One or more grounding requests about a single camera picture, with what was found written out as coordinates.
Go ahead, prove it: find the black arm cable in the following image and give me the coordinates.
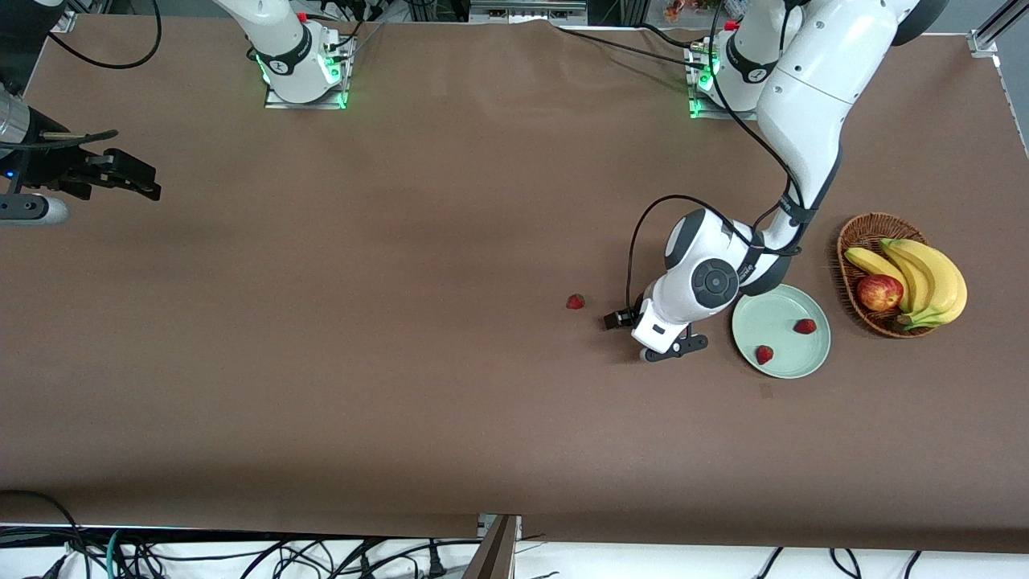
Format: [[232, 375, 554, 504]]
[[625, 0, 805, 314], [0, 0, 162, 151]]

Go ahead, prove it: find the pale green plate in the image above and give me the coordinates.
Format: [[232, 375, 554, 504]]
[[731, 283, 832, 380]]

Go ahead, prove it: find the table cover sheet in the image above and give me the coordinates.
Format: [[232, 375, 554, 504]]
[[0, 14, 1029, 554]]

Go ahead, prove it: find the yellow banana bunch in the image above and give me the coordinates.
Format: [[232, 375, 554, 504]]
[[843, 238, 969, 331]]

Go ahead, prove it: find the brown wicker basket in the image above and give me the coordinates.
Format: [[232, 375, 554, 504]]
[[836, 212, 940, 339]]

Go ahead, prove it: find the red apple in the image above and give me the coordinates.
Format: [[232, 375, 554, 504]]
[[856, 273, 904, 313]]

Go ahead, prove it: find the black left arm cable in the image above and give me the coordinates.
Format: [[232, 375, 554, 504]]
[[625, 0, 805, 314]]

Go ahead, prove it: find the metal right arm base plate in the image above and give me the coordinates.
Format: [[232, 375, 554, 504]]
[[264, 32, 355, 111]]

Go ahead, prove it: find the grey power strip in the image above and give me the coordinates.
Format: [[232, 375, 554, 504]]
[[469, 0, 589, 25]]

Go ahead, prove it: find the black cable on table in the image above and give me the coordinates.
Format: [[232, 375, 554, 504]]
[[549, 20, 712, 73]]

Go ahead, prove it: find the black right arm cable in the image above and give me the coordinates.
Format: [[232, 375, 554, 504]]
[[0, 0, 162, 151]]

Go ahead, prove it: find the thick black floor cable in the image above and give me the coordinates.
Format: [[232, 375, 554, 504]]
[[0, 489, 85, 579]]

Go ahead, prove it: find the brown wooden post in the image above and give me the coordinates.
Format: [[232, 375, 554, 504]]
[[461, 515, 522, 579]]

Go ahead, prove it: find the aluminium frame profile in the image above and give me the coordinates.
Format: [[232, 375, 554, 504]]
[[44, 0, 79, 35], [967, 0, 1029, 59]]

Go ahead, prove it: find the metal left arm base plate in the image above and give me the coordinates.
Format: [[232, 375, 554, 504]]
[[685, 44, 774, 121]]

